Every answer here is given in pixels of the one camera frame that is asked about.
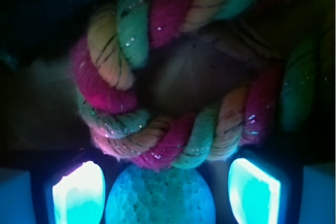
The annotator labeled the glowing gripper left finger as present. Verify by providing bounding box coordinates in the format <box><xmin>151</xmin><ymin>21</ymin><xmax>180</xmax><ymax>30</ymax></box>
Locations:
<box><xmin>30</xmin><ymin>155</ymin><xmax>106</xmax><ymax>224</ymax></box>

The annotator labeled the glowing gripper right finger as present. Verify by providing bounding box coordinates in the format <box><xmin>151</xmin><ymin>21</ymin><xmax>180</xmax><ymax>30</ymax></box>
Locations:
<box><xmin>227</xmin><ymin>147</ymin><xmax>305</xmax><ymax>224</ymax></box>

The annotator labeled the green ball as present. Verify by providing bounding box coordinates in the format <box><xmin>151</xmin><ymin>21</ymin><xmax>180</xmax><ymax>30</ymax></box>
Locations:
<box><xmin>104</xmin><ymin>165</ymin><xmax>216</xmax><ymax>223</ymax></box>

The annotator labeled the red yellow green rope toy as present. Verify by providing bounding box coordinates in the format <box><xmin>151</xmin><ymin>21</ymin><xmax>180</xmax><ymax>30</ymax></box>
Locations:
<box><xmin>71</xmin><ymin>0</ymin><xmax>335</xmax><ymax>172</ymax></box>

